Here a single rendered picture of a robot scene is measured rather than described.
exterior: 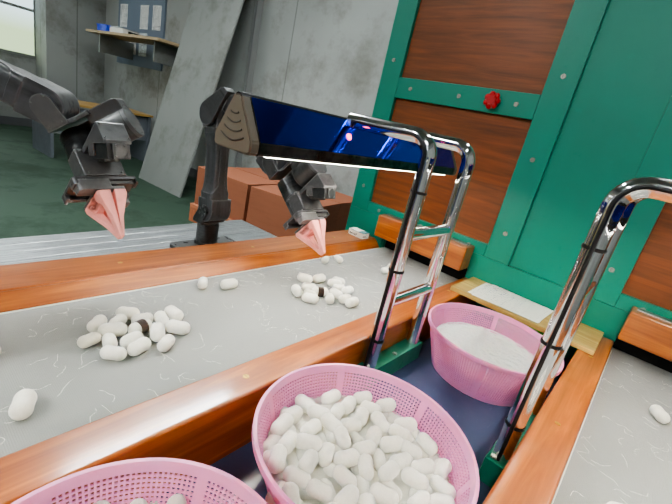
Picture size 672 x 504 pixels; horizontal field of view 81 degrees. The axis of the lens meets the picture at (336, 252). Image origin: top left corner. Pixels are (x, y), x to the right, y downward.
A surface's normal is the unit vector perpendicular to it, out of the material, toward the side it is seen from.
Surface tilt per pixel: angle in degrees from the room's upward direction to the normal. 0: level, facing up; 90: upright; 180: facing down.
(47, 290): 45
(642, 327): 90
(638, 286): 90
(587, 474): 0
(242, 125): 90
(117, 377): 0
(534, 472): 0
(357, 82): 90
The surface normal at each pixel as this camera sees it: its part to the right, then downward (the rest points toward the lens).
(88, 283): 0.67, -0.40
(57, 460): 0.22, -0.93
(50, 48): 0.77, 0.36
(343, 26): -0.60, 0.13
